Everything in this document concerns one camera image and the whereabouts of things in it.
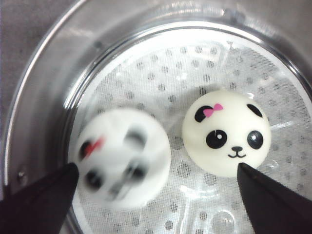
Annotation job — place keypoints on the white perforated steamer liner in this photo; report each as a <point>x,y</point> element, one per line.
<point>164,80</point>

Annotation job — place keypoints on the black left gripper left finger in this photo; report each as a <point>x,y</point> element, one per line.
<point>40,208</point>

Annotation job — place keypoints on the stainless steel steamer pot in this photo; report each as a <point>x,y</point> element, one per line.
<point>94,33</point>

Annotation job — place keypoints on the cream panda bun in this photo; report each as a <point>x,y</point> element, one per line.
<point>224,128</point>

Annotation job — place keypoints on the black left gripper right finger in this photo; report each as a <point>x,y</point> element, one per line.
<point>271,207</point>

